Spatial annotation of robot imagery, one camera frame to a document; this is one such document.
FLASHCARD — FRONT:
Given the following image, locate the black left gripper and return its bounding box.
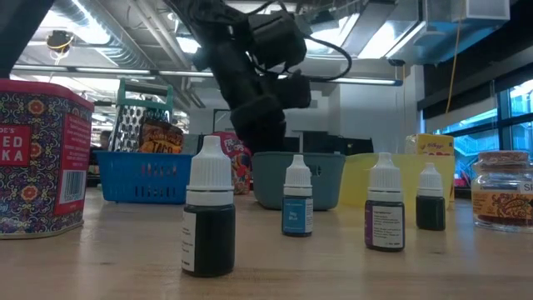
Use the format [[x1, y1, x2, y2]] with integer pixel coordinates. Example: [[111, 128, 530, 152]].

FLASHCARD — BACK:
[[207, 35, 312, 153]]

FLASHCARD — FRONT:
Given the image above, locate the person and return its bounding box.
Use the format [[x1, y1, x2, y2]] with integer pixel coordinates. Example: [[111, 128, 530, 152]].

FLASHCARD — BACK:
[[98, 130, 113, 152]]

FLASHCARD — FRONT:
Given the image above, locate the linear ceiling light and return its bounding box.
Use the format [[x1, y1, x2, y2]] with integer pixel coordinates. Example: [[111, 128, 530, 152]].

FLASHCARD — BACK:
[[12, 64, 404, 87]]

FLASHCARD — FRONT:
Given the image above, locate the steel box grater teal handle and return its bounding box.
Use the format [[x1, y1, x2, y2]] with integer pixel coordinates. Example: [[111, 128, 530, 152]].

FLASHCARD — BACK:
[[108, 78, 174, 153]]

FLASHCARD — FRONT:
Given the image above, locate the black metal rig frame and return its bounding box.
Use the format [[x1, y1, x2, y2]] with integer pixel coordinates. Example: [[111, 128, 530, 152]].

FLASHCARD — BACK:
[[212, 107, 234, 135]]

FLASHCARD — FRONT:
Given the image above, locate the ceiling device yellow cable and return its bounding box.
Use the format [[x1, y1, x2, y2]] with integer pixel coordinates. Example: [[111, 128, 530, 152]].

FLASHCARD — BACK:
[[45, 29, 76, 55]]

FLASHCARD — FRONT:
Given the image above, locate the brown taco seasoning packet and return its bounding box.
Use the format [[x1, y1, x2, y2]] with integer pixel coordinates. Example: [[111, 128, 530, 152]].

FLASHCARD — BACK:
[[138, 118, 185, 154]]

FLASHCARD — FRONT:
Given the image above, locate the blue plastic basket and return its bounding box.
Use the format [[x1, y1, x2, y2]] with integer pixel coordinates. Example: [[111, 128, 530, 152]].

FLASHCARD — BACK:
[[94, 150, 193, 205]]

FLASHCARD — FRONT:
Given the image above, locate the red-lidded patterned paprika tin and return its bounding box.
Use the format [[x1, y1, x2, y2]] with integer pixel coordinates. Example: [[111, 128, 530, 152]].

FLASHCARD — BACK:
[[0, 78, 95, 242]]

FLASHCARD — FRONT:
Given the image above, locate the grey plastic bin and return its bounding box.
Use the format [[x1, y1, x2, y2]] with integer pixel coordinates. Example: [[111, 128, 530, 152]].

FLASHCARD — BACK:
[[251, 151, 346, 212]]

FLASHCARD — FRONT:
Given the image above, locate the purple-label dropper bottle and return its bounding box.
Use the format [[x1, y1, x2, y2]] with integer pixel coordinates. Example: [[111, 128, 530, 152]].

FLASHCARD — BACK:
[[364, 152, 406, 253]]

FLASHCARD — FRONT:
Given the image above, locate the red Froot Loops box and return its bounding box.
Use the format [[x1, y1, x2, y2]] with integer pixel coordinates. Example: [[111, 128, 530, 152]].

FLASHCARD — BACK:
[[212, 132, 253, 195]]

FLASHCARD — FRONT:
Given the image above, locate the dark green dropper bottle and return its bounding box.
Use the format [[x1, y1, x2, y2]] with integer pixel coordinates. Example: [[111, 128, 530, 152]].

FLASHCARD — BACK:
[[415, 162, 446, 233]]

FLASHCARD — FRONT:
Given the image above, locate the black dropper bottle white label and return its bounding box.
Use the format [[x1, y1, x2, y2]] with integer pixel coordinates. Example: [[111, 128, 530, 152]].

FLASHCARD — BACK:
[[181, 135, 237, 278]]

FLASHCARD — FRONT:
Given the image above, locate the glass jar cork lid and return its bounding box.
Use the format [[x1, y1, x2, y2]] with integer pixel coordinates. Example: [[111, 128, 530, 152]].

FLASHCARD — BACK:
[[471, 150, 533, 233]]

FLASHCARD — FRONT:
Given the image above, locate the blue-label dropper bottle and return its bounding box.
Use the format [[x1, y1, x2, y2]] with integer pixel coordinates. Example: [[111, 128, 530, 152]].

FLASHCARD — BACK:
[[281, 154, 314, 238]]

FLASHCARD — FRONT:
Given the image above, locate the yellow translucent plastic bin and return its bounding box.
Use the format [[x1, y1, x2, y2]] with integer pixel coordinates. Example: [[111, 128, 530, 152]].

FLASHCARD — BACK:
[[337, 152, 456, 212]]

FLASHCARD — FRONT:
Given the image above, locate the orange hanging cord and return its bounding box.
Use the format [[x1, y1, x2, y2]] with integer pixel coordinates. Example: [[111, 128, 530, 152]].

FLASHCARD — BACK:
[[445, 20, 463, 116]]

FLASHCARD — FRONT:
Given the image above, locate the yellow Corn Pops box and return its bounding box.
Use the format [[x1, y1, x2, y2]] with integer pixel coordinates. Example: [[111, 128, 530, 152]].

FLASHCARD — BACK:
[[404, 132, 456, 158]]

